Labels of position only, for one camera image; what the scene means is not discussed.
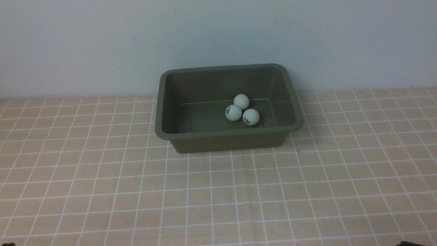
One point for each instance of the white table-tennis ball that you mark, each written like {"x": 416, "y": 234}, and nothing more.
{"x": 233, "y": 113}
{"x": 241, "y": 101}
{"x": 251, "y": 117}

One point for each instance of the olive green plastic bin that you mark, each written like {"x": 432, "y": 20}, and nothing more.
{"x": 191, "y": 106}

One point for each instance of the checkered peach tablecloth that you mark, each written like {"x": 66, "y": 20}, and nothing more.
{"x": 93, "y": 172}

